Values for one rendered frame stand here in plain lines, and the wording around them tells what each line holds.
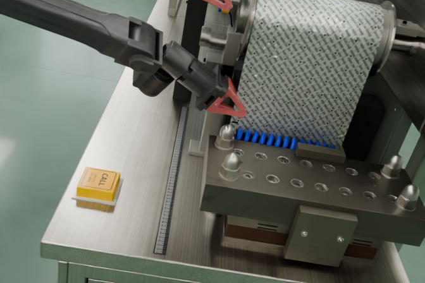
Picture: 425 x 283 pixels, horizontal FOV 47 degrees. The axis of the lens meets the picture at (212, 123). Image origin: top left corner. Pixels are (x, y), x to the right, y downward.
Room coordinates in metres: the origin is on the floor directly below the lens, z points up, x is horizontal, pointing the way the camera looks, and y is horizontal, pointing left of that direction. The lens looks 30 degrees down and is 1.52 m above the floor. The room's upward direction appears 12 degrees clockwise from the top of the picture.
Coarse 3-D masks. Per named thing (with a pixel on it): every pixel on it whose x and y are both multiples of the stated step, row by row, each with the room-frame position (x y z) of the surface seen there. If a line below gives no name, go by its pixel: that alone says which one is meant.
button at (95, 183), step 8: (88, 168) 0.77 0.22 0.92; (96, 168) 0.78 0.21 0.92; (88, 176) 0.74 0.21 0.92; (96, 176) 0.75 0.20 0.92; (104, 176) 0.75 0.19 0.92; (112, 176) 0.76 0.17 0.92; (80, 184) 0.72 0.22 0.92; (88, 184) 0.72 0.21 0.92; (96, 184) 0.73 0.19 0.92; (104, 184) 0.73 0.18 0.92; (112, 184) 0.74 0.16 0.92; (80, 192) 0.71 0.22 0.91; (88, 192) 0.71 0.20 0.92; (96, 192) 0.71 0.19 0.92; (104, 192) 0.71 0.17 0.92; (112, 192) 0.71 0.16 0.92; (104, 200) 0.71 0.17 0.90; (112, 200) 0.71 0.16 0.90
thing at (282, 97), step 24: (264, 72) 0.86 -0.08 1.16; (288, 72) 0.86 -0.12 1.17; (312, 72) 0.87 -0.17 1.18; (336, 72) 0.87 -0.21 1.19; (240, 96) 0.86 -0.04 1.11; (264, 96) 0.86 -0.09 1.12; (288, 96) 0.86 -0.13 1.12; (312, 96) 0.87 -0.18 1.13; (336, 96) 0.87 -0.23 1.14; (240, 120) 0.86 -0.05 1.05; (264, 120) 0.86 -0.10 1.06; (288, 120) 0.87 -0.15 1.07; (312, 120) 0.87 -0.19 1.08; (336, 120) 0.87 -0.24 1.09; (312, 144) 0.87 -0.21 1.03; (336, 144) 0.87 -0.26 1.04
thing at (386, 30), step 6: (252, 0) 0.88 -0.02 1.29; (384, 12) 0.92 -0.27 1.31; (384, 18) 0.91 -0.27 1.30; (252, 24) 0.86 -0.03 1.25; (384, 24) 0.90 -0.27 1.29; (246, 30) 0.86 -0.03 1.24; (384, 30) 0.89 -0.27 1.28; (384, 36) 0.88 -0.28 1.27; (384, 42) 0.88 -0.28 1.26; (378, 48) 0.88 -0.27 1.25; (384, 48) 0.88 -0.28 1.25; (378, 54) 0.88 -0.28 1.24; (378, 60) 0.89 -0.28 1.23; (372, 66) 0.90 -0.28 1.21
